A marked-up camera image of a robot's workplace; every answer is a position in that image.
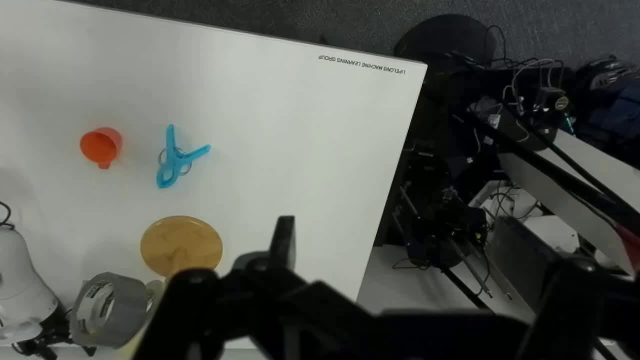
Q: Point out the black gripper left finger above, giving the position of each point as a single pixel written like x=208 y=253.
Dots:
x=182 y=320

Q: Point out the blue plastic clamp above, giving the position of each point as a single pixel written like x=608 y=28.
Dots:
x=174 y=161

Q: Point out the wooden mug tree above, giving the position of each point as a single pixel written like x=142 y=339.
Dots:
x=181 y=243

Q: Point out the orange plastic cup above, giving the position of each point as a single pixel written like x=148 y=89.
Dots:
x=101 y=146

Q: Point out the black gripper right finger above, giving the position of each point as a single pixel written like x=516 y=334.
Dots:
x=567 y=313

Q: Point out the grey duct tape roll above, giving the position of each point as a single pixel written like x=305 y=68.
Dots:
x=110 y=309

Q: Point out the small white robot arm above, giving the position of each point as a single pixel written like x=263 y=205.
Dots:
x=20 y=281

